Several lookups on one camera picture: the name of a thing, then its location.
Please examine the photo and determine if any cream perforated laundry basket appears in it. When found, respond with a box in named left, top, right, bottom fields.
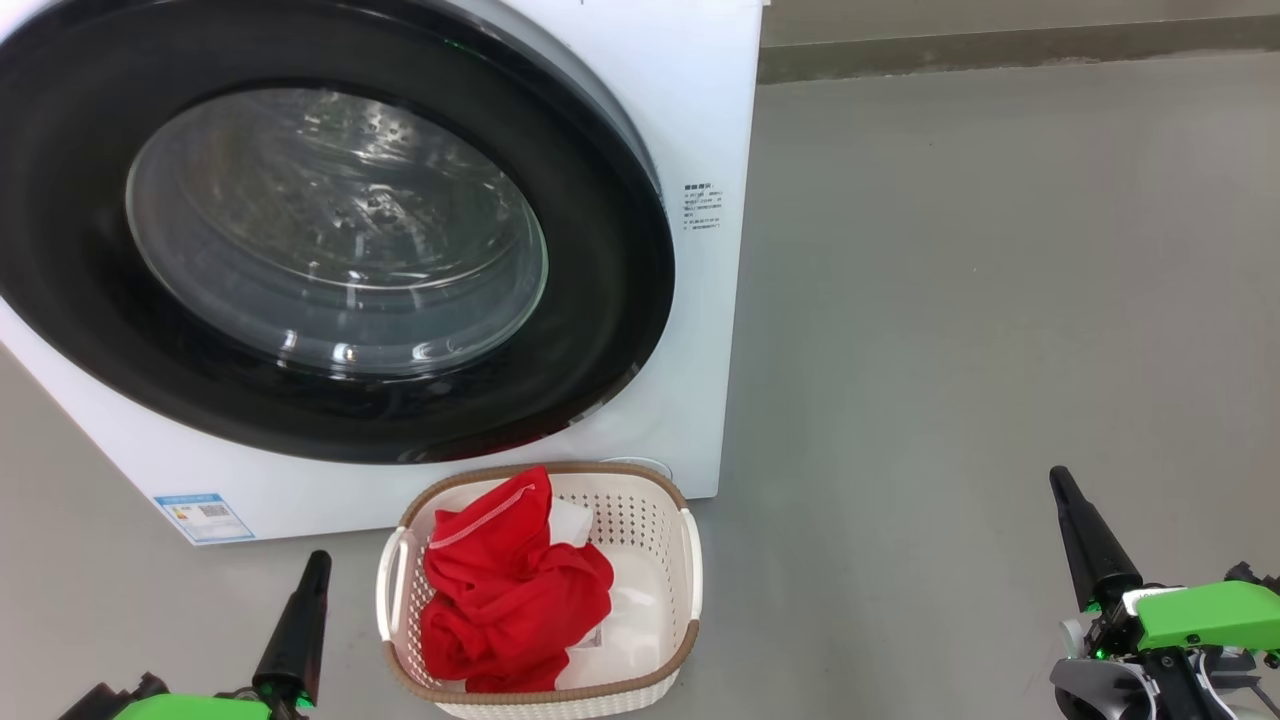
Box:
left=375, top=460, right=705, bottom=720

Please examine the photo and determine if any red and white garment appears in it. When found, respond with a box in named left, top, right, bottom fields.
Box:
left=419, top=465, right=617, bottom=695

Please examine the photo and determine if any printed warning text sticker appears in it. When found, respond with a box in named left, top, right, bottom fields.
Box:
left=682, top=182, right=724, bottom=234

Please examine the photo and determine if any white washing machine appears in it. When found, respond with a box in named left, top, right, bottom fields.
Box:
left=0, top=0, right=767, bottom=547

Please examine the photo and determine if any blue energy label sticker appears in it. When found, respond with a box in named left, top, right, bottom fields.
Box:
left=152, top=491, right=257, bottom=545

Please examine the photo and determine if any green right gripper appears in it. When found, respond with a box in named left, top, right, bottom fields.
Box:
left=1047, top=465, right=1280, bottom=662

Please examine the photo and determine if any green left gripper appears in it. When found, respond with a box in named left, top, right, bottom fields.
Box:
left=58, top=549, right=334, bottom=720

